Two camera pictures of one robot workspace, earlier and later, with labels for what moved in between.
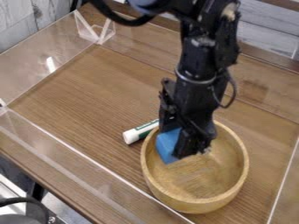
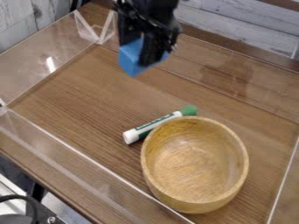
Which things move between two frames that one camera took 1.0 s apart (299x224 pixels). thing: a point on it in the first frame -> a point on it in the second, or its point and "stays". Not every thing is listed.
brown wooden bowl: [199, 183] stays
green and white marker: [136, 133] stays
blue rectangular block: [164, 140] -> [128, 58]
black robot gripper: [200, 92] -> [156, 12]
